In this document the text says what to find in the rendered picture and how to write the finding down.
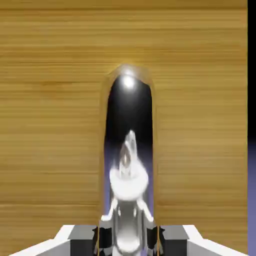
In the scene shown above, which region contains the light wood cabinet door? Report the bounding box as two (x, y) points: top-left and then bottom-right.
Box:
(0, 0), (249, 256)

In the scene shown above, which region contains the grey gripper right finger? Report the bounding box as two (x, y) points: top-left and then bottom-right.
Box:
(159, 224), (248, 256)

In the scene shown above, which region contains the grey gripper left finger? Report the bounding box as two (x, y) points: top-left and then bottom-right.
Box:
(8, 224), (99, 256)

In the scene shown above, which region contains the curved shiny metal handle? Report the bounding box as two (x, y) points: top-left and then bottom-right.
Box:
(97, 63), (161, 256)

